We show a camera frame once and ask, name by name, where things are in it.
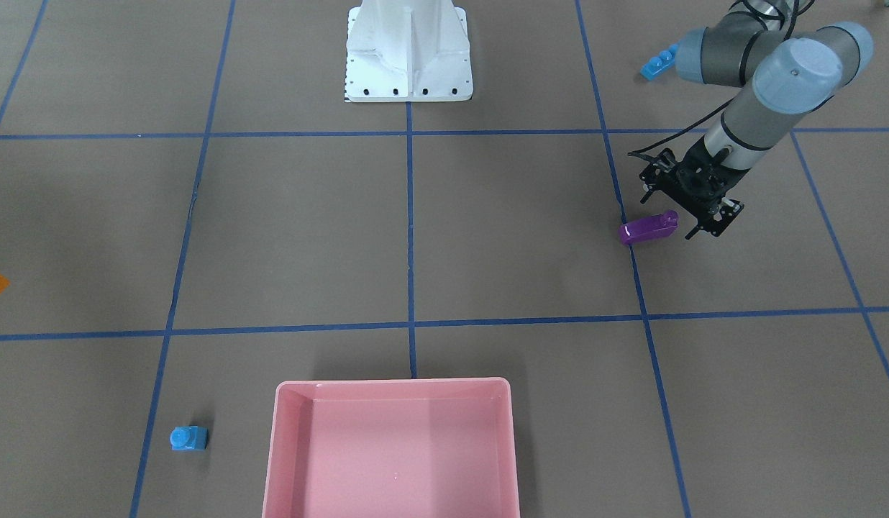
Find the purple curved block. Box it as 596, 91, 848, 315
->
618, 210, 679, 246

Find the pink plastic box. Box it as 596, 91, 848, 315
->
263, 377, 522, 517

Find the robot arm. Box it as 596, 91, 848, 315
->
631, 1, 875, 237

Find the small blue block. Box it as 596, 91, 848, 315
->
169, 425, 208, 450

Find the long blue stud block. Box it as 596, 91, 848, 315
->
639, 43, 679, 81

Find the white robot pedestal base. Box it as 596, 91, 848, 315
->
344, 1, 474, 103

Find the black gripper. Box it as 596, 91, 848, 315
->
638, 139, 744, 240

